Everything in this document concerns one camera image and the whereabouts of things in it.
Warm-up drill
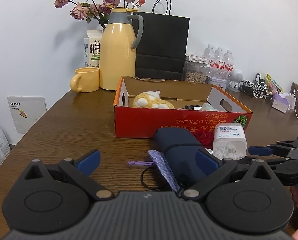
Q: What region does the white cotton swab jar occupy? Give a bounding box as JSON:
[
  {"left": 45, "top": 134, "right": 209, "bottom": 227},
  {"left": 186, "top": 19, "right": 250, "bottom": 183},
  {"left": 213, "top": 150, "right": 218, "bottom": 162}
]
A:
[{"left": 212, "top": 123, "right": 247, "bottom": 160}]

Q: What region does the white tin box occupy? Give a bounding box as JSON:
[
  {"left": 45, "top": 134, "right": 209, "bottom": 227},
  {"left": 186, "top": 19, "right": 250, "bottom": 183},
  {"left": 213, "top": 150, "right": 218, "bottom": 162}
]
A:
[{"left": 205, "top": 75, "right": 227, "bottom": 90}]

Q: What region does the black paper bag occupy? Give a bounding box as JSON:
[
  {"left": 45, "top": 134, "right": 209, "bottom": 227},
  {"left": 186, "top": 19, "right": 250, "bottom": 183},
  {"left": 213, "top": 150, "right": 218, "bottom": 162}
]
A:
[{"left": 135, "top": 0, "right": 190, "bottom": 80}]

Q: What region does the white milk carton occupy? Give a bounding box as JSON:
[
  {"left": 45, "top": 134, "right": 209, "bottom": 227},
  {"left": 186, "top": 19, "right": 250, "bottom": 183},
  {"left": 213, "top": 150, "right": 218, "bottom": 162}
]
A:
[{"left": 84, "top": 29, "right": 103, "bottom": 68}]

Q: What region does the iridescent plastic bag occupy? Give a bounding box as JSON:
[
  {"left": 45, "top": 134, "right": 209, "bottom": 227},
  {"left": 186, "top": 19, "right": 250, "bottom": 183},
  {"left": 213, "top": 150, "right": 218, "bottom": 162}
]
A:
[{"left": 200, "top": 102, "right": 218, "bottom": 112}]

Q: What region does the colourful snack packet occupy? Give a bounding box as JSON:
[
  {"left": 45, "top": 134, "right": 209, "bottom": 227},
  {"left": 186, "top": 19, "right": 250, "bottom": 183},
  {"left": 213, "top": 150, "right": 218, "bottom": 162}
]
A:
[{"left": 266, "top": 74, "right": 283, "bottom": 94}]

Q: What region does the water bottle middle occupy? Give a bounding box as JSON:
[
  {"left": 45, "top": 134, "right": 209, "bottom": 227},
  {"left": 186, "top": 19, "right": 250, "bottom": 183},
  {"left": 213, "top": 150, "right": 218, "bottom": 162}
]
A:
[{"left": 214, "top": 47, "right": 225, "bottom": 78}]

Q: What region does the purple knit pouch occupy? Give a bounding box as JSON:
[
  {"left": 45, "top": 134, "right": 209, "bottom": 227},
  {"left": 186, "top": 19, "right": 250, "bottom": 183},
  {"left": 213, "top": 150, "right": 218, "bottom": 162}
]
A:
[{"left": 128, "top": 150, "right": 180, "bottom": 192}]

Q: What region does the clear seed container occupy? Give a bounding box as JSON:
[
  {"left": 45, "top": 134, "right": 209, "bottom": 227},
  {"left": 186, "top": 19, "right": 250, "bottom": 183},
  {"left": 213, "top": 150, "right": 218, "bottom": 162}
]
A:
[{"left": 182, "top": 61, "right": 208, "bottom": 83}]

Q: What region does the black hair tie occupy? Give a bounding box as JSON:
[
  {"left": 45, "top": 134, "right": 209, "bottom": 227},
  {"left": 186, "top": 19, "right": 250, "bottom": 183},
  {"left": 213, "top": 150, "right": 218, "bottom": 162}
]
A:
[{"left": 140, "top": 165, "right": 165, "bottom": 191}]

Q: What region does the water bottle right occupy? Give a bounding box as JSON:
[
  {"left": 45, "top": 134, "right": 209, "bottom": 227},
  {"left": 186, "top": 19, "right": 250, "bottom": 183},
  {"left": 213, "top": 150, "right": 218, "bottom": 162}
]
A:
[{"left": 224, "top": 49, "right": 234, "bottom": 79}]

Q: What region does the dried pink rose bouquet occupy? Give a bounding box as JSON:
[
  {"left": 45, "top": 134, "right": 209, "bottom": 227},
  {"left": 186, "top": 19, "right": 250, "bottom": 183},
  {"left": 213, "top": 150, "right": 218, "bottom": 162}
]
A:
[{"left": 54, "top": 0, "right": 147, "bottom": 30}]

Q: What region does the small white box on container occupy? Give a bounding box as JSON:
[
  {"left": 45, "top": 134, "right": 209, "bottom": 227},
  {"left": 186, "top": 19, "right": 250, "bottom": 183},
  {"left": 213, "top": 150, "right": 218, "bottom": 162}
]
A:
[{"left": 185, "top": 54, "right": 209, "bottom": 64}]

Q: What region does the yellow white plush toy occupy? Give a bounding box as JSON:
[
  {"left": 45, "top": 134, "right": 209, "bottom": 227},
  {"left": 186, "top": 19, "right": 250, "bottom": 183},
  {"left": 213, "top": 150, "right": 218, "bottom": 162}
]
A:
[{"left": 132, "top": 90, "right": 174, "bottom": 109}]

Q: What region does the navy zipper pouch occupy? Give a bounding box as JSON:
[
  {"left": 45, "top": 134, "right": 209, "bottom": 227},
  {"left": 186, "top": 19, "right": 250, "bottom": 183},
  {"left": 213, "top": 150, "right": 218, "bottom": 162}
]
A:
[{"left": 154, "top": 127, "right": 207, "bottom": 186}]

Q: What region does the yellow thermos jug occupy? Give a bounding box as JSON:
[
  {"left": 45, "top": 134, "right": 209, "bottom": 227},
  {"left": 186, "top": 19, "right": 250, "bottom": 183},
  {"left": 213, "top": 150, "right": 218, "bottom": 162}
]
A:
[{"left": 100, "top": 7, "right": 144, "bottom": 90}]

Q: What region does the white wall panel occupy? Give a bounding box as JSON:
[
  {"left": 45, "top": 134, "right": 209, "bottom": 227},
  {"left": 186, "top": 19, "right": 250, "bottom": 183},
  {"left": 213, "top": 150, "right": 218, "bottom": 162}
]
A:
[{"left": 7, "top": 96, "right": 47, "bottom": 134}]

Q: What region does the large white jar lid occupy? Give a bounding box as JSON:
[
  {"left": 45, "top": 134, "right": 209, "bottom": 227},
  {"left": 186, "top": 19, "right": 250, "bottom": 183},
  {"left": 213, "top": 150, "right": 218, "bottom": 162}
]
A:
[{"left": 193, "top": 106, "right": 202, "bottom": 111}]

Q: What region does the tangled cables pile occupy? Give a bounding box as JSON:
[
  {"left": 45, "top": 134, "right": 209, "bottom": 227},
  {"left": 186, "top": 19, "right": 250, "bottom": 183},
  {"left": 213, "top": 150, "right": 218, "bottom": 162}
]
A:
[{"left": 238, "top": 73, "right": 272, "bottom": 100}]

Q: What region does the yellow mug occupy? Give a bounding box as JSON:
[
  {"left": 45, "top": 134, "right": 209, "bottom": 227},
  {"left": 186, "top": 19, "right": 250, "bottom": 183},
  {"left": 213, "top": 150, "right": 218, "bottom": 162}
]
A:
[{"left": 70, "top": 67, "right": 100, "bottom": 93}]

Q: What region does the water bottle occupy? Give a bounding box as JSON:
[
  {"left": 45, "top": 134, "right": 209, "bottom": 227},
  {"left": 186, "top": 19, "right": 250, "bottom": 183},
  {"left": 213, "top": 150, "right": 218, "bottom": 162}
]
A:
[
  {"left": 224, "top": 49, "right": 234, "bottom": 79},
  {"left": 214, "top": 47, "right": 225, "bottom": 78},
  {"left": 202, "top": 44, "right": 215, "bottom": 75}
]

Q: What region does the red cardboard box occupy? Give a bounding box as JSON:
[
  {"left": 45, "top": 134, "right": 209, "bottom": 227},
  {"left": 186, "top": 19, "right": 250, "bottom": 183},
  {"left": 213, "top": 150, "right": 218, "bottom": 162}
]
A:
[{"left": 114, "top": 77, "right": 252, "bottom": 138}]

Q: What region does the white robot figurine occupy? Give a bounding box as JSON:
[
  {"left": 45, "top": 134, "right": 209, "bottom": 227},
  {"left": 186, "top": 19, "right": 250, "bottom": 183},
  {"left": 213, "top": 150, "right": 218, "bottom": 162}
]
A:
[{"left": 226, "top": 68, "right": 244, "bottom": 93}]

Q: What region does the water bottle left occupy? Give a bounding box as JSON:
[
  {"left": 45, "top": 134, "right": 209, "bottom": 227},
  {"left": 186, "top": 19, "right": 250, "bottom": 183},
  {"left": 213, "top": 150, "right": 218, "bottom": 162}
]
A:
[{"left": 202, "top": 44, "right": 215, "bottom": 75}]

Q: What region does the purple tissue pack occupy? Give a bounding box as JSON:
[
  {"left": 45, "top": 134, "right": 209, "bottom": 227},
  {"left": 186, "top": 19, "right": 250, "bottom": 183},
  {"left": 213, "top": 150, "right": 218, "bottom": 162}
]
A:
[{"left": 271, "top": 93, "right": 296, "bottom": 113}]

